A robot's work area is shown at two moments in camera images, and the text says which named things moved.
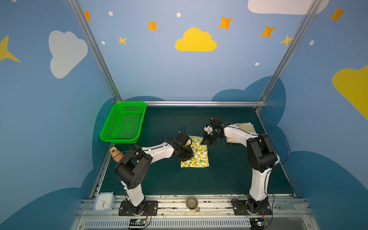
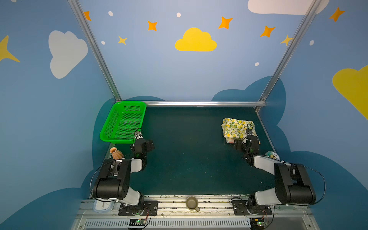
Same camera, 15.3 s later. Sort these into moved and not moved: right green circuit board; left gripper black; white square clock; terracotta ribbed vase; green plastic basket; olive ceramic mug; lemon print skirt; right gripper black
Moved: left gripper black; lemon print skirt; right gripper black
Not moved: green plastic basket; right green circuit board; olive ceramic mug; white square clock; terracotta ribbed vase
